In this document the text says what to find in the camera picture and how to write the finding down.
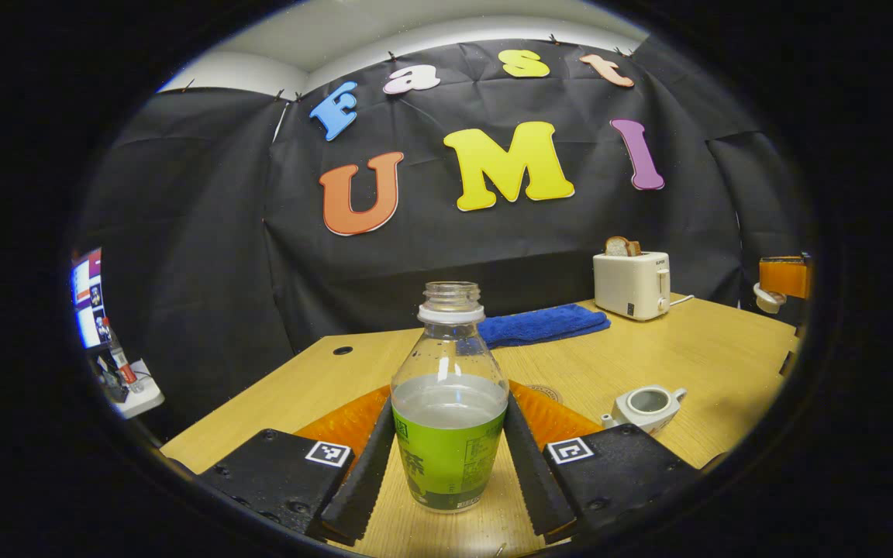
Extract green label water bottle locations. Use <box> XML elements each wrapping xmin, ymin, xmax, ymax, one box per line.
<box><xmin>390</xmin><ymin>281</ymin><xmax>510</xmax><ymax>514</ymax></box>

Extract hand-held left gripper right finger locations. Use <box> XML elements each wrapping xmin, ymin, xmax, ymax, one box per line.
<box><xmin>502</xmin><ymin>380</ymin><xmax>703</xmax><ymax>543</ymax></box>

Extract red label plastic bottle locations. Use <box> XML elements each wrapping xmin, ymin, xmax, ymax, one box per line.
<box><xmin>102</xmin><ymin>316</ymin><xmax>140</xmax><ymax>388</ymax></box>

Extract blue towel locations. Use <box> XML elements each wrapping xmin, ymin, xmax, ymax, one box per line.
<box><xmin>478</xmin><ymin>304</ymin><xmax>612</xmax><ymax>350</ymax></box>

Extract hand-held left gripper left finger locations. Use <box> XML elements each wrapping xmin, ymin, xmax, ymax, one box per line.
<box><xmin>197</xmin><ymin>385</ymin><xmax>397</xmax><ymax>546</ymax></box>

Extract small white side table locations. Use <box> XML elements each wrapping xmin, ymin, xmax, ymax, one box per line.
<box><xmin>102</xmin><ymin>358</ymin><xmax>166</xmax><ymax>420</ymax></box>

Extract black backdrop cloth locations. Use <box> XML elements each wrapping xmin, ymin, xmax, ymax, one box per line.
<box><xmin>78</xmin><ymin>39</ymin><xmax>815</xmax><ymax>435</ymax></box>

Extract white teacup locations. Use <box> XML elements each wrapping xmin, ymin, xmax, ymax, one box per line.
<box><xmin>600</xmin><ymin>385</ymin><xmax>688</xmax><ymax>435</ymax></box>

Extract computer monitor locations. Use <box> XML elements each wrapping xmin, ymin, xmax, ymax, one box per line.
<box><xmin>71</xmin><ymin>248</ymin><xmax>104</xmax><ymax>350</ymax></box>

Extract white toaster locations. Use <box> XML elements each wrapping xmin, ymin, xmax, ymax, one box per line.
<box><xmin>592</xmin><ymin>251</ymin><xmax>672</xmax><ymax>322</ymax></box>

